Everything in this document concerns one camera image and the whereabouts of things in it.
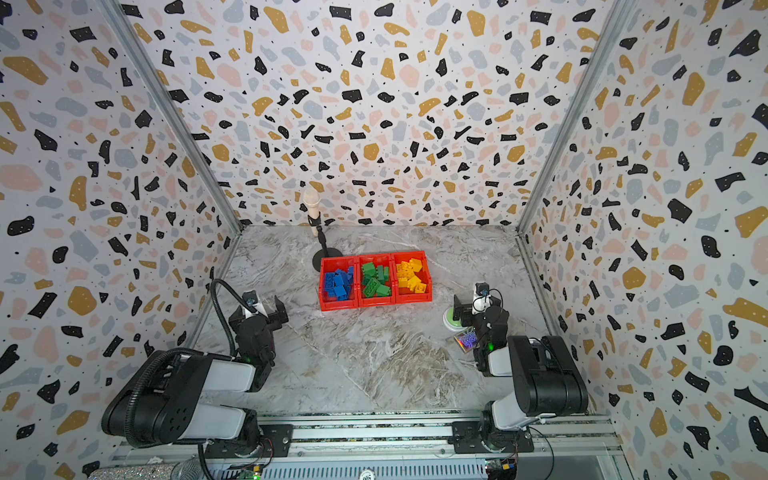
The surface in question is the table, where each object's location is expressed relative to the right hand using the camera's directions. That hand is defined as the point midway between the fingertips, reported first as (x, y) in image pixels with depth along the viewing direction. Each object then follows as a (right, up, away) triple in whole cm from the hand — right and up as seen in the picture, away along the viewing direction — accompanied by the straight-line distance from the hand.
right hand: (473, 289), depth 91 cm
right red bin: (-21, -3, +9) cm, 23 cm away
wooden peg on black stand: (-48, +27, -5) cm, 55 cm away
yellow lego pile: (-20, +3, +12) cm, 24 cm away
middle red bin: (-28, +9, +16) cm, 33 cm away
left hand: (-62, -2, -4) cm, 63 cm away
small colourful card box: (-2, -15, -1) cm, 16 cm away
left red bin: (-43, +1, +9) cm, 44 cm away
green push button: (-7, -11, +3) cm, 13 cm away
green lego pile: (-31, +2, +9) cm, 32 cm away
